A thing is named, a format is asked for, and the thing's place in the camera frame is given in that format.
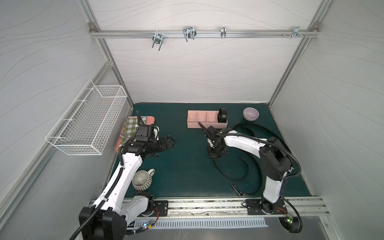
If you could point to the aluminium crossbar rail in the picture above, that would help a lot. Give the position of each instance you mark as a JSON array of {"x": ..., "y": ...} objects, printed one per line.
[{"x": 201, "y": 34}]

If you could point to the metal hook clamp right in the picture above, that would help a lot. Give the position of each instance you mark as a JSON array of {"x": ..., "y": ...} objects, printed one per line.
[{"x": 295, "y": 34}]

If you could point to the purple small bowl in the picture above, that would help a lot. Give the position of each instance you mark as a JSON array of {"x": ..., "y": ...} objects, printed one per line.
[{"x": 251, "y": 114}]

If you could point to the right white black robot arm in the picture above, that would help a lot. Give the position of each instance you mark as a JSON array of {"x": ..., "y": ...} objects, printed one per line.
[{"x": 278, "y": 163}]

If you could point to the metal ring clamp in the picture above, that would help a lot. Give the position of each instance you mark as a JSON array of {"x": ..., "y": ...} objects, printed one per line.
[{"x": 223, "y": 32}]

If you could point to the pink compartment storage box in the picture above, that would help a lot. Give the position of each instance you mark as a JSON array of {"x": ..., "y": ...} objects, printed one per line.
[{"x": 206, "y": 118}]

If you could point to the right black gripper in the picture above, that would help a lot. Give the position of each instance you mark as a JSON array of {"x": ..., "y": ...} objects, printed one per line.
[{"x": 213, "y": 139}]

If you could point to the metal hook clamp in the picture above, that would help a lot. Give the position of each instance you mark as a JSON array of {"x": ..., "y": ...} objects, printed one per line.
[
  {"x": 295, "y": 34},
  {"x": 158, "y": 39},
  {"x": 189, "y": 33}
]

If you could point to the metal hook clamp left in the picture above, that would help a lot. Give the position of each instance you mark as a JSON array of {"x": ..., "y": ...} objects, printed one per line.
[{"x": 158, "y": 39}]

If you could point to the white wire basket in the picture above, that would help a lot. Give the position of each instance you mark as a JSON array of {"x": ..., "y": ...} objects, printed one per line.
[{"x": 85, "y": 127}]

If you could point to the dark green table mat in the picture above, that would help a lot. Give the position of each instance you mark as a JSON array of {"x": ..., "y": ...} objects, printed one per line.
[{"x": 186, "y": 170}]

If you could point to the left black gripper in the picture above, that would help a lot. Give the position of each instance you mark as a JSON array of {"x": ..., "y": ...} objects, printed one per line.
[{"x": 159, "y": 145}]

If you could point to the green checkered cloth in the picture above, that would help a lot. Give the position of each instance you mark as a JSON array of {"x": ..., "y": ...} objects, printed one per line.
[{"x": 128, "y": 130}]

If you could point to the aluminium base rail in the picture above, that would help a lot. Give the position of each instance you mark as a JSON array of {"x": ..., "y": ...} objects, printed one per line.
[{"x": 243, "y": 207}]

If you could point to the grey ribbed ceramic mug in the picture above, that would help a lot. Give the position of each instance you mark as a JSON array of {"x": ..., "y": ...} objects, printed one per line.
[{"x": 142, "y": 180}]

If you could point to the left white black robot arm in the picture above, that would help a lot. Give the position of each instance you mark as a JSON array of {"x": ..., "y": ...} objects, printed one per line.
[{"x": 108, "y": 218}]

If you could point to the metal hook clamp centre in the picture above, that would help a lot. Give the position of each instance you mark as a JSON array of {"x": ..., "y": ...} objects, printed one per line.
[{"x": 189, "y": 33}]

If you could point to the pink plastic tray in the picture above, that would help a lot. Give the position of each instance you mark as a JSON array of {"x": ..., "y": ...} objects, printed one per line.
[{"x": 149, "y": 120}]

